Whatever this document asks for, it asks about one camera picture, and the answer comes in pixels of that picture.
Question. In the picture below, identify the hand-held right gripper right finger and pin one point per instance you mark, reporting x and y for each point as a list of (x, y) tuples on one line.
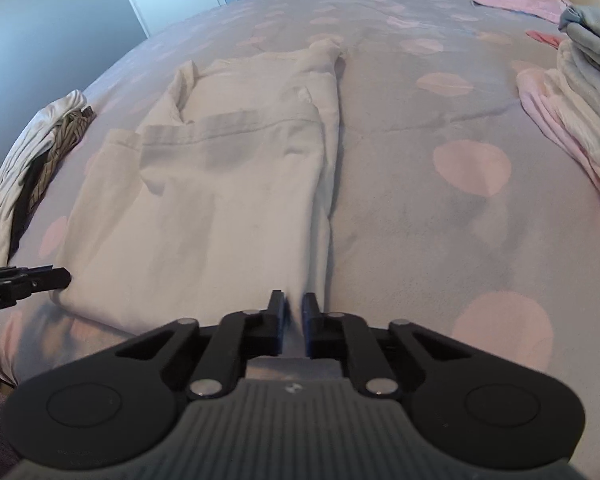
[(308, 322)]

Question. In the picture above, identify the white and striped clothes pile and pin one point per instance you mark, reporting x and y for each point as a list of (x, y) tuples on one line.
[(15, 170)]

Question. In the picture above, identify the brown striped garment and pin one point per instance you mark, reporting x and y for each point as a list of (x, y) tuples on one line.
[(62, 140)]

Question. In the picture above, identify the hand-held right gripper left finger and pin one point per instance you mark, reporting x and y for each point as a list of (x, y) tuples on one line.
[(279, 322)]

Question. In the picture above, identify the cream white pants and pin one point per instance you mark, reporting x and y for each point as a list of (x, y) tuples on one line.
[(220, 200)]

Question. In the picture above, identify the pink folded garment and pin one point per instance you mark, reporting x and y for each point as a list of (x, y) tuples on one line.
[(555, 110)]

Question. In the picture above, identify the white folded garment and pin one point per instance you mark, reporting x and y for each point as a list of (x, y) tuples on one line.
[(587, 105)]

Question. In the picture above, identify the grey folded garment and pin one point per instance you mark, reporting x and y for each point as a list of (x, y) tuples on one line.
[(592, 30)]

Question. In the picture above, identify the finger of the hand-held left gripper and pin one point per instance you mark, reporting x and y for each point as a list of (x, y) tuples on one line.
[(52, 280), (15, 272)]

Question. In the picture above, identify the small pink cloth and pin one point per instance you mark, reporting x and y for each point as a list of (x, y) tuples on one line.
[(545, 38)]

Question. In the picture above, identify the grey bed sheet, pink dots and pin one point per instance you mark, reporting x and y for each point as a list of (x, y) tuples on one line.
[(430, 240)]

